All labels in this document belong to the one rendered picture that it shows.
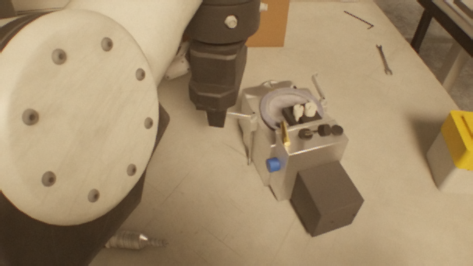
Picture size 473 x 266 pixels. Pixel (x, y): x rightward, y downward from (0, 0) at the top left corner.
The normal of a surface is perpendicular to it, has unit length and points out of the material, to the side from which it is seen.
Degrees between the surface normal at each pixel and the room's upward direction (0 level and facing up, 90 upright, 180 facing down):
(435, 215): 0
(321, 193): 0
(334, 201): 0
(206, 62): 90
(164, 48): 83
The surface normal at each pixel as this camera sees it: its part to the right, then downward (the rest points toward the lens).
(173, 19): 0.94, -0.04
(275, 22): 0.07, 0.72
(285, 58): 0.03, -0.69
